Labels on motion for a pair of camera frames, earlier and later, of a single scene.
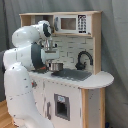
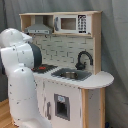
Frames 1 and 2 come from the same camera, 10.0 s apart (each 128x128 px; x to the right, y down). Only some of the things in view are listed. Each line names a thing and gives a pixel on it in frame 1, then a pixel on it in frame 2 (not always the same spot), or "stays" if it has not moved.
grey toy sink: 73,74 stays
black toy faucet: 81,66 stays
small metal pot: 56,66 → 70,74
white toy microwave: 73,24 stays
